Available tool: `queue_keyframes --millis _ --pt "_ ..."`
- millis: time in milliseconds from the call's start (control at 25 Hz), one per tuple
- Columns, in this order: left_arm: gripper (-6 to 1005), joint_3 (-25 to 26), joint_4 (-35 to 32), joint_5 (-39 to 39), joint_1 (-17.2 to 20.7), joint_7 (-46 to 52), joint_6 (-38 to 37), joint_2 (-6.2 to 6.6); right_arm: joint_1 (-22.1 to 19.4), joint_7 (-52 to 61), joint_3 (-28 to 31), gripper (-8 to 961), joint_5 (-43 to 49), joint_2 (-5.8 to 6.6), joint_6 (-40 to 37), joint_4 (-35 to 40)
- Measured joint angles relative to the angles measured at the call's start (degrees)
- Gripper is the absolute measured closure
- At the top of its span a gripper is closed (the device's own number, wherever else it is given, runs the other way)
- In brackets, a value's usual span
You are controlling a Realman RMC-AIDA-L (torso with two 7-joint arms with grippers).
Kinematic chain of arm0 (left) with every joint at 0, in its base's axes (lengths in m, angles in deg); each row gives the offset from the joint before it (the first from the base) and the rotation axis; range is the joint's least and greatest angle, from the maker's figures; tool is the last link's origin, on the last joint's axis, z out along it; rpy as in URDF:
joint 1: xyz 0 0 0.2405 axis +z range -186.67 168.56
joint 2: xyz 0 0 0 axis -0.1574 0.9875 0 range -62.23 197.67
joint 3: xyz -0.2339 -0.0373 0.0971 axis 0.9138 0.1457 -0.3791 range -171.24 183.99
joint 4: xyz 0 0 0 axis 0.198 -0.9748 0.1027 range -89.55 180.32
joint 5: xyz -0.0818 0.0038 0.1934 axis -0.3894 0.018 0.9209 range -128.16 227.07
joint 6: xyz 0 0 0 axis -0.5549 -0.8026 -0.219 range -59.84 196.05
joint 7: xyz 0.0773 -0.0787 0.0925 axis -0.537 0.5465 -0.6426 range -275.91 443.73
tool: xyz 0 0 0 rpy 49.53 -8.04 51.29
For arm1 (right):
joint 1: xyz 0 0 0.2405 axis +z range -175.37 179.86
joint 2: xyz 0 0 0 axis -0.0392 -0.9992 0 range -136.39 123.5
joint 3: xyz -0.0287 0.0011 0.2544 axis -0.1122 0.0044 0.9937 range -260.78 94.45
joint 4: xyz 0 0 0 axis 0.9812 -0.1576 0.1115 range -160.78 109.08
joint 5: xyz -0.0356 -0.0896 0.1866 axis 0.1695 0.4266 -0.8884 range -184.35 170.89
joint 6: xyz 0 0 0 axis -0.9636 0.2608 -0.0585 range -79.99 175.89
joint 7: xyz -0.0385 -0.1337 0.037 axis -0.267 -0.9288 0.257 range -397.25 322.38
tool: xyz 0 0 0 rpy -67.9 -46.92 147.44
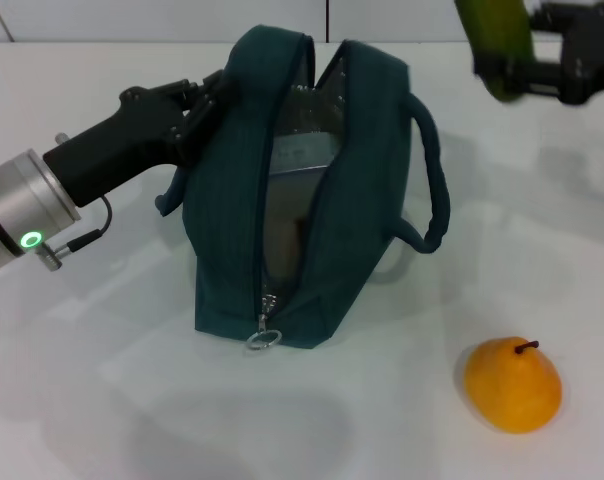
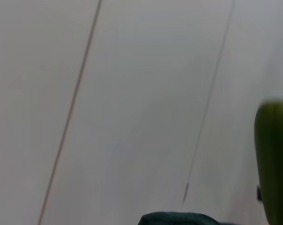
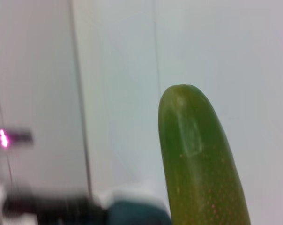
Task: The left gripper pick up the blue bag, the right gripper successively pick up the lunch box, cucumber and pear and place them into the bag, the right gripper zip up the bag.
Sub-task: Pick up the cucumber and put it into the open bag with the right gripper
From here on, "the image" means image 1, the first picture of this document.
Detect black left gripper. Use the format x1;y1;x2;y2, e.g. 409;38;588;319
41;69;236;209

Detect green cucumber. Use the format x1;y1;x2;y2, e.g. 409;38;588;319
454;0;536;105

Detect orange yellow pear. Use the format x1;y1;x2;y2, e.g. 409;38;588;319
462;337;565;435

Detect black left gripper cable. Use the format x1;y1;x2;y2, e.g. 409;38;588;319
64;193;115;254

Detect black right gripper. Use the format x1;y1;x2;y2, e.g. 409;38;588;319
473;1;604;106

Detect dark teal insulated bag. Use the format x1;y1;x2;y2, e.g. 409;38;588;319
154;24;453;351

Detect metal zipper pull ring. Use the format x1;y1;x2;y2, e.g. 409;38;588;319
245;294;284;353

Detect clear plastic food container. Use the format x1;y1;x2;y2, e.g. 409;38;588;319
269;131;344;177

